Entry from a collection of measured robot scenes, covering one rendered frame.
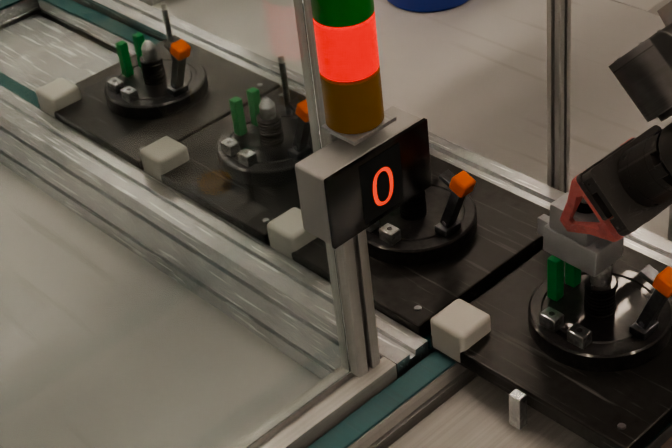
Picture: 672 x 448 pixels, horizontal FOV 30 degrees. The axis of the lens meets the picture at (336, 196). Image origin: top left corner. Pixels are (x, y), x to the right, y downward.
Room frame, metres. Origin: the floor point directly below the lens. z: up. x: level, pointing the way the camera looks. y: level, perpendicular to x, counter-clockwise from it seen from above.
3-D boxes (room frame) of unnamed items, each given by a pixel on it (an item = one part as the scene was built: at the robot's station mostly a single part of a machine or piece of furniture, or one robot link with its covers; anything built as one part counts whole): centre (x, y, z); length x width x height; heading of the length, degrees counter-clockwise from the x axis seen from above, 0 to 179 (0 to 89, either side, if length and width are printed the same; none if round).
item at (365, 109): (0.91, -0.02, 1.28); 0.05 x 0.05 x 0.05
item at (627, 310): (0.93, -0.25, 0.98); 0.14 x 0.14 x 0.02
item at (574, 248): (0.95, -0.22, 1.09); 0.08 x 0.04 x 0.07; 39
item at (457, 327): (0.95, -0.11, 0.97); 0.05 x 0.05 x 0.04; 39
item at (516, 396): (0.86, -0.15, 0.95); 0.01 x 0.01 x 0.04; 39
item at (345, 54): (0.91, -0.02, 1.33); 0.05 x 0.05 x 0.05
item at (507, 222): (1.13, -0.08, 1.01); 0.24 x 0.24 x 0.13; 39
